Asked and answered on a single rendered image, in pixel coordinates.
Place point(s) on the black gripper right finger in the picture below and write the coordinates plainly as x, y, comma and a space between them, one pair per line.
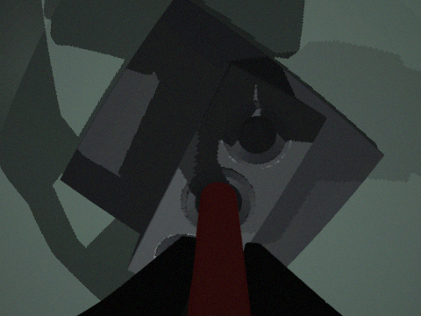
275, 291

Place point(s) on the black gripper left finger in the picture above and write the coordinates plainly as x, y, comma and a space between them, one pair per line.
160, 289

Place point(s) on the dark red peg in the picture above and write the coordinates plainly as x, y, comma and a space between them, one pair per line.
218, 286

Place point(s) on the grey plate with three holes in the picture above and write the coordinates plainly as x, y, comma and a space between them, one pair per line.
257, 160

